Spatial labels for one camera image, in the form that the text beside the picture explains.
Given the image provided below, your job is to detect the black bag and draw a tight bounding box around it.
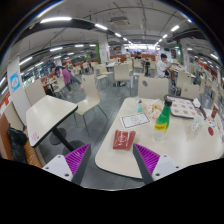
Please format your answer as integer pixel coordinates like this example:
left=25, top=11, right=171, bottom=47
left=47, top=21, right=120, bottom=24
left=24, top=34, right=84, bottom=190
left=6, top=127, right=29, bottom=164

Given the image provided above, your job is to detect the small clear sanitizer bottle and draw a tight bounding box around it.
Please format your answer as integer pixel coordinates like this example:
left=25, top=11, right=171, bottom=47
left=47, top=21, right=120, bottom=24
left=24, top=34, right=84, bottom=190
left=134, top=96, right=144, bottom=114

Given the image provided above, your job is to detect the white card with red outline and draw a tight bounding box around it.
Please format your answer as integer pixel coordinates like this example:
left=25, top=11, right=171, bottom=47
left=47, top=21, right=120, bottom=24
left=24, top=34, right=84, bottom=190
left=119, top=111, right=152, bottom=130

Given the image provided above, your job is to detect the blue square wall sign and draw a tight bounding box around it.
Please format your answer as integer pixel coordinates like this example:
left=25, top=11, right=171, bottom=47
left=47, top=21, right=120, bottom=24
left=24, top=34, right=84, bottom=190
left=9, top=72, right=22, bottom=92

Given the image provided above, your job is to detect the ceiling air conditioner unit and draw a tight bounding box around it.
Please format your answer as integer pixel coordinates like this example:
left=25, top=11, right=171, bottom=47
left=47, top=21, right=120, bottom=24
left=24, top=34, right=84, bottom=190
left=109, top=16, right=132, bottom=28

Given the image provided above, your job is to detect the group of ceiling strip lights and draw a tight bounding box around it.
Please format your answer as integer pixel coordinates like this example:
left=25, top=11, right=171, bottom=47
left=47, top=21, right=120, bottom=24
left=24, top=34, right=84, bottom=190
left=0, top=15, right=220, bottom=96

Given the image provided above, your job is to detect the red paper pouch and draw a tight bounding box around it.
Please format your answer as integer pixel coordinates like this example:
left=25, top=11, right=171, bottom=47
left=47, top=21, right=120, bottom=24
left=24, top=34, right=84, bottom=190
left=112, top=129, right=137, bottom=152

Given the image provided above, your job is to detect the group of cream cafeteria chairs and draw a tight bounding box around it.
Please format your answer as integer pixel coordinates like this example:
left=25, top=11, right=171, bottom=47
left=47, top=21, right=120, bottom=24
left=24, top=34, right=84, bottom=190
left=24, top=56, right=224, bottom=108

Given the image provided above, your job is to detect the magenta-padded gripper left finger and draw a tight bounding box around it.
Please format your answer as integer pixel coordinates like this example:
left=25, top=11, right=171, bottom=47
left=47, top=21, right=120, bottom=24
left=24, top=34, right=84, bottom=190
left=42, top=143, right=92, bottom=186

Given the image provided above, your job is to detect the green-labelled clear drink bottle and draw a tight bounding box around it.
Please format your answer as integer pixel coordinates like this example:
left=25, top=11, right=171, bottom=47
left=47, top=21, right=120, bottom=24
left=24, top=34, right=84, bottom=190
left=153, top=97, right=174, bottom=143

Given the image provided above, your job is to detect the white table with black leg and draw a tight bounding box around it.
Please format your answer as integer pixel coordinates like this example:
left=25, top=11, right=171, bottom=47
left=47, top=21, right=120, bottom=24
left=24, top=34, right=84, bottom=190
left=25, top=95, right=87, bottom=156

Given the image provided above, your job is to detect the brown food tray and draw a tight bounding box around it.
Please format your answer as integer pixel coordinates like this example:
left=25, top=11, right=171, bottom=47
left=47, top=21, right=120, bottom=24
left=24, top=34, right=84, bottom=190
left=163, top=94, right=207, bottom=120

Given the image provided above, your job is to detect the cream chair with metal legs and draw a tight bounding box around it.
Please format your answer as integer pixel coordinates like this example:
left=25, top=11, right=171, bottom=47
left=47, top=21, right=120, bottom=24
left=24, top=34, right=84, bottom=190
left=74, top=73, right=109, bottom=134

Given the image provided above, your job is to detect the colourful printed leaflet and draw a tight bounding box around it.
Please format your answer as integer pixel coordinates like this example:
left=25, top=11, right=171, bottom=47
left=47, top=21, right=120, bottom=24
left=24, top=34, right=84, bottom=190
left=203, top=117, right=224, bottom=143

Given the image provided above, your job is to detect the clear food wrapper with snacks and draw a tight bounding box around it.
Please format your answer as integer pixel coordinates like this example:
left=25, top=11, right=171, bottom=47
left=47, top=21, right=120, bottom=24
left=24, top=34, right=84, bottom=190
left=143, top=98, right=165, bottom=120

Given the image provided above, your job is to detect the cream chair with round mark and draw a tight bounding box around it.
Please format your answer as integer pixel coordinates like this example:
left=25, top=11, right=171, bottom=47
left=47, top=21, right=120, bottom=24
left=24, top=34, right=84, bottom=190
left=179, top=81, right=201, bottom=101
left=138, top=76, right=170, bottom=101

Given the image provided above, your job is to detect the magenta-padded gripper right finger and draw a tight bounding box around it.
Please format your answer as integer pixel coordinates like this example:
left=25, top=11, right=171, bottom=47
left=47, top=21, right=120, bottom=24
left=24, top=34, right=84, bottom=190
left=132, top=143, right=183, bottom=185

